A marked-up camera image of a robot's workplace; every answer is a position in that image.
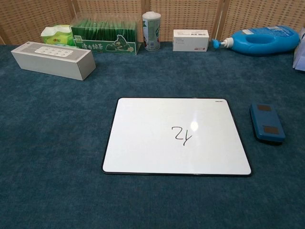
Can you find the white dry-erase board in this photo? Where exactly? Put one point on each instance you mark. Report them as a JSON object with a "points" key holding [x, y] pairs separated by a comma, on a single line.
{"points": [[143, 143]]}

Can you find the blue whiteboard eraser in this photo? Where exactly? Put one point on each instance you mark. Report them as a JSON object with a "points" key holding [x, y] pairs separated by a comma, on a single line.
{"points": [[267, 119]]}

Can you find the small white carton box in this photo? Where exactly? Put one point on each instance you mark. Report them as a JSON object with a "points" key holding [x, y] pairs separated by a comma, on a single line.
{"points": [[190, 43]]}

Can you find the white-lidded cylindrical canister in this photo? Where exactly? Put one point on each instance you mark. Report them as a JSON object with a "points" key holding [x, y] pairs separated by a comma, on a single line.
{"points": [[151, 33]]}

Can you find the clear green tea bag box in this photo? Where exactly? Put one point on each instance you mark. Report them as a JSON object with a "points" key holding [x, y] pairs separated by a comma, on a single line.
{"points": [[95, 45]]}

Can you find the woven rattan folding screen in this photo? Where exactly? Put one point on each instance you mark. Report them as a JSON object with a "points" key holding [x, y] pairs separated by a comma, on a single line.
{"points": [[190, 14]]}

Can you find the teal table mat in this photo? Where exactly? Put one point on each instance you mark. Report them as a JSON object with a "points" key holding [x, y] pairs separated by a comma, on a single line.
{"points": [[47, 143]]}

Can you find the white rectangular speaker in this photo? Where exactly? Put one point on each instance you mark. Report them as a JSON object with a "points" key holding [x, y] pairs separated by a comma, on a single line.
{"points": [[47, 64]]}

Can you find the green tissue pack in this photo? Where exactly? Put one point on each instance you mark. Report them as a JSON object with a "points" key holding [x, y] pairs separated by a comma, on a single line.
{"points": [[57, 35]]}

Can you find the blue pump detergent bottle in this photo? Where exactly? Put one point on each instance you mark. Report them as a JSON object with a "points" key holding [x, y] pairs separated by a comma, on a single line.
{"points": [[262, 43]]}

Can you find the pale blue paper bag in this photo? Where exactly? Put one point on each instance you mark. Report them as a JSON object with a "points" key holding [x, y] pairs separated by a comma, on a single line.
{"points": [[300, 57]]}

